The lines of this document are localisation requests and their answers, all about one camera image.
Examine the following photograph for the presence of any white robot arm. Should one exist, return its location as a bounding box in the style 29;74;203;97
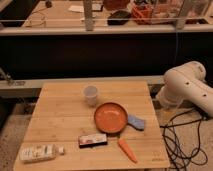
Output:
156;61;213;118

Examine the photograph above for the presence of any translucent plastic cup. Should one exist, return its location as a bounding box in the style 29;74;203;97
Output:
83;86;98;106

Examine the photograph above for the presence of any blue sponge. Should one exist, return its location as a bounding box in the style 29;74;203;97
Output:
128;115;145;130

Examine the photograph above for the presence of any orange toy carrot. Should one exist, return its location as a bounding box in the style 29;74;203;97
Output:
118;138;137;163

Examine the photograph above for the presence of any dark rectangular box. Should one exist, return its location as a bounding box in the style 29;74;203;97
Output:
78;133;108;148

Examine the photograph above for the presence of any black tray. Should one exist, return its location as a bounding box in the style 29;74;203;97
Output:
107;10;131;25

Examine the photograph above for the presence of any orange basket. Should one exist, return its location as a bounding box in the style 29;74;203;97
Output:
131;5;152;25

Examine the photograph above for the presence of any clear plastic bottle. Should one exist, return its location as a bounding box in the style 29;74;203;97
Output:
19;144;65;163

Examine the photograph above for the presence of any grey vertical post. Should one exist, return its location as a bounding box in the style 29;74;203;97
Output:
176;0;191;30
83;0;93;31

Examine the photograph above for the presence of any black cable bundle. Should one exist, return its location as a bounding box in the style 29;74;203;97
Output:
159;108;209;171

